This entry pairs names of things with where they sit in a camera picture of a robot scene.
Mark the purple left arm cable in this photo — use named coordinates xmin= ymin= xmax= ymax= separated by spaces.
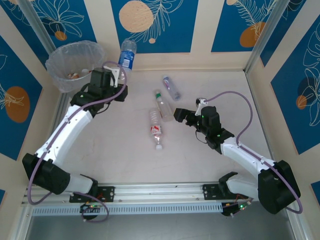
xmin=26 ymin=61 xmax=129 ymax=223

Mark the grey slotted cable duct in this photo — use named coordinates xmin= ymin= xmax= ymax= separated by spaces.
xmin=32 ymin=202 xmax=223 ymax=217

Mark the aluminium side frame rail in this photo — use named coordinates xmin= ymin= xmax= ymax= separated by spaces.
xmin=243 ymin=71 xmax=286 ymax=182

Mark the clear bottle red label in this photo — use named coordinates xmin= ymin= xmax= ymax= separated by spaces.
xmin=148 ymin=107 xmax=165 ymax=151

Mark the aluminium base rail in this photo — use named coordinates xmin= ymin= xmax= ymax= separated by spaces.
xmin=22 ymin=181 xmax=293 ymax=205

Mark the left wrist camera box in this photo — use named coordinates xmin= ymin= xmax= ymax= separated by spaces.
xmin=102 ymin=65 xmax=121 ymax=88

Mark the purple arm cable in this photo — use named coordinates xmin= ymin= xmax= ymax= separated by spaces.
xmin=26 ymin=61 xmax=129 ymax=223
xmin=204 ymin=90 xmax=304 ymax=215

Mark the clear bottle green cap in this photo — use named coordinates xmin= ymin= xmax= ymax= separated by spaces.
xmin=152 ymin=89 xmax=175 ymax=123

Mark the aluminium corner post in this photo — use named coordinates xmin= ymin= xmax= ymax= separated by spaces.
xmin=17 ymin=0 xmax=61 ymax=55
xmin=243 ymin=0 xmax=288 ymax=75

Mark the clear bottle blue label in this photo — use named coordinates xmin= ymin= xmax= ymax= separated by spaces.
xmin=117 ymin=37 xmax=138 ymax=81

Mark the grey metal base plate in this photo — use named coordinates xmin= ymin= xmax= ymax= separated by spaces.
xmin=24 ymin=214 xmax=296 ymax=240

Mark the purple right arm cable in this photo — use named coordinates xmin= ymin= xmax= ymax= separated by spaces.
xmin=204 ymin=90 xmax=304 ymax=215

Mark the small clear bottle purple label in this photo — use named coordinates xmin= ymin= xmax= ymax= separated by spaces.
xmin=161 ymin=74 xmax=181 ymax=102

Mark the bin with clear plastic liner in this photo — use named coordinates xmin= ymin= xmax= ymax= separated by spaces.
xmin=44 ymin=39 xmax=106 ymax=94

